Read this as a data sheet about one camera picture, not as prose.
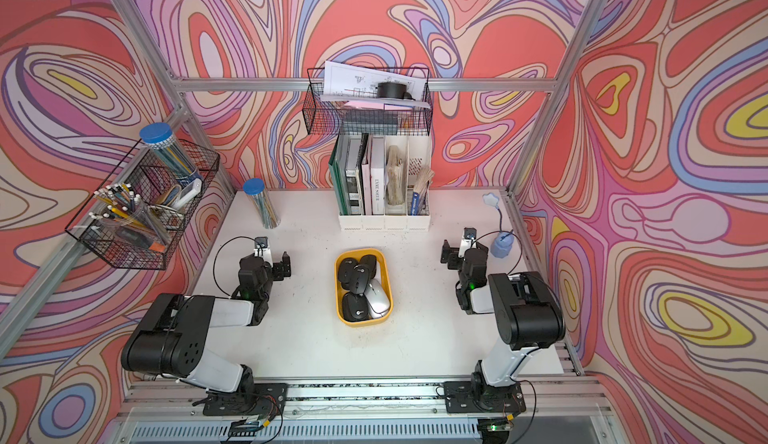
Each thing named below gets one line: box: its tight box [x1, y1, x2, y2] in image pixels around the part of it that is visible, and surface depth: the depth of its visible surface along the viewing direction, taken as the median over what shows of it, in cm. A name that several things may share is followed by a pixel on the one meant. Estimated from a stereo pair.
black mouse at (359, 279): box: [350, 265, 370, 295], surface depth 88 cm
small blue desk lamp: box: [482, 192, 515, 259], surface depth 98 cm
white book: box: [370, 136, 385, 215], surface depth 98 cm
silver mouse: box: [364, 278, 391, 319], surface depth 88 cm
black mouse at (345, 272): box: [338, 258, 358, 290], surface depth 93 cm
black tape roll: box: [377, 82, 416, 101], surface depth 84 cm
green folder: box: [329, 134, 352, 216], surface depth 93 cm
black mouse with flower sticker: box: [342, 292, 369, 322], surface depth 87 cm
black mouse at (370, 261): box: [358, 254, 377, 279], surface depth 98 cm
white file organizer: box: [329, 133, 433, 232], surface depth 103 cm
